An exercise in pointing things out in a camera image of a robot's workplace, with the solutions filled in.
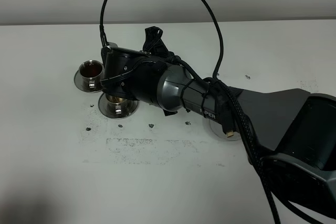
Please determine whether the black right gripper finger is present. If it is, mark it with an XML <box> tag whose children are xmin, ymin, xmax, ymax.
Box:
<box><xmin>142</xmin><ymin>26</ymin><xmax>170</xmax><ymax>57</ymax></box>
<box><xmin>163</xmin><ymin>110</ymin><xmax>177</xmax><ymax>116</ymax></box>

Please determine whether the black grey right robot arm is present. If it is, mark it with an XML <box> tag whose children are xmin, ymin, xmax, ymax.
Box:
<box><xmin>100</xmin><ymin>27</ymin><xmax>335</xmax><ymax>223</ymax></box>

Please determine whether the near stainless steel saucer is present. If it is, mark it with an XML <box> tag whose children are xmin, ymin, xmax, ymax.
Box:
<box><xmin>98</xmin><ymin>93</ymin><xmax>138</xmax><ymax>119</ymax></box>

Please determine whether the stainless steel saucer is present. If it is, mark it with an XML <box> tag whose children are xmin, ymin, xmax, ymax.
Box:
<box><xmin>98</xmin><ymin>93</ymin><xmax>138</xmax><ymax>119</ymax></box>
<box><xmin>74</xmin><ymin>69</ymin><xmax>102</xmax><ymax>93</ymax></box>

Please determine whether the near stainless steel teacup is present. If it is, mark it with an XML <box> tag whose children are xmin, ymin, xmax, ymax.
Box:
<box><xmin>106</xmin><ymin>94</ymin><xmax>133</xmax><ymax>115</ymax></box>

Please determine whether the stainless steel teacup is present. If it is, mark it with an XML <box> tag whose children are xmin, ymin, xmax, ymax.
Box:
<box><xmin>79</xmin><ymin>60</ymin><xmax>104</xmax><ymax>91</ymax></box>
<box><xmin>106</xmin><ymin>94</ymin><xmax>133</xmax><ymax>115</ymax></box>

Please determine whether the stainless steel teapot tray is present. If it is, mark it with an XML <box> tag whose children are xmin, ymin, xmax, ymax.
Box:
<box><xmin>202</xmin><ymin>118</ymin><xmax>241</xmax><ymax>142</ymax></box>

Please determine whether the far stainless steel teacup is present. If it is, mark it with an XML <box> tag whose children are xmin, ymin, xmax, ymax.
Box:
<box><xmin>79</xmin><ymin>60</ymin><xmax>104</xmax><ymax>91</ymax></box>

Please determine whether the far stainless steel saucer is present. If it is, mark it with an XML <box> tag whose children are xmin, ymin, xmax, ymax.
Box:
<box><xmin>74</xmin><ymin>69</ymin><xmax>102</xmax><ymax>93</ymax></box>

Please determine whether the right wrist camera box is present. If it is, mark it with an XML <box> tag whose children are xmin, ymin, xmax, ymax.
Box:
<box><xmin>101</xmin><ymin>42</ymin><xmax>118</xmax><ymax>65</ymax></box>

